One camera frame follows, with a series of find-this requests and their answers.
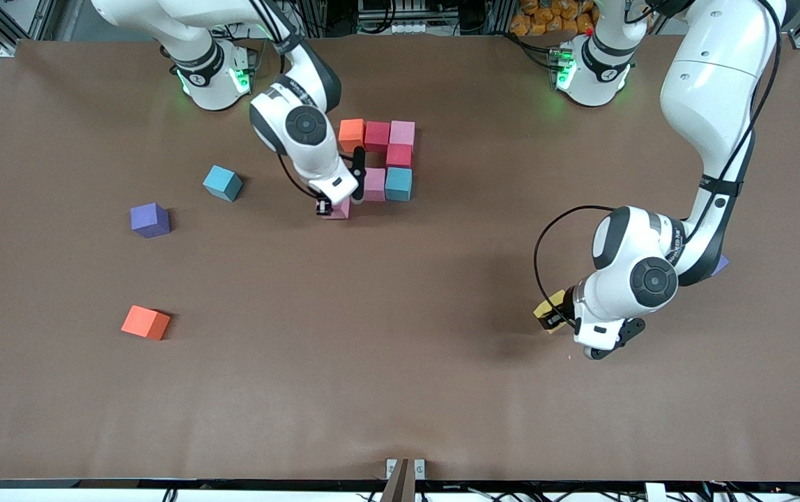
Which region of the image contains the metal mounting bracket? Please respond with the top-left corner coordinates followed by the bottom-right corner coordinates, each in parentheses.
top-left (385, 457), bottom-right (426, 502)

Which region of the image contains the light blue foam cube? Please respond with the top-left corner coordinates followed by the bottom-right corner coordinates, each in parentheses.
top-left (202, 165), bottom-right (244, 203)
top-left (385, 167), bottom-right (414, 203)

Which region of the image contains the black base cable bundle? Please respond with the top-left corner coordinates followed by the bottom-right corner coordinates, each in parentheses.
top-left (505, 31), bottom-right (557, 69)

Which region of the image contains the pile of orange objects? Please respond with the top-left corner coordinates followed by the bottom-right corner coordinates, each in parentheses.
top-left (509, 0), bottom-right (599, 37)

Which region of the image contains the yellow foam cube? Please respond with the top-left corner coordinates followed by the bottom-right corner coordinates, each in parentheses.
top-left (533, 289), bottom-right (568, 334)

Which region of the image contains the orange foam cube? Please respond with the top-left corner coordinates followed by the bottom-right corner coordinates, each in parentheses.
top-left (339, 119), bottom-right (367, 153)
top-left (121, 305), bottom-right (171, 342)

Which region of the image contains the paper table cover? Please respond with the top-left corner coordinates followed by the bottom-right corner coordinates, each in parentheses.
top-left (0, 35), bottom-right (800, 482)

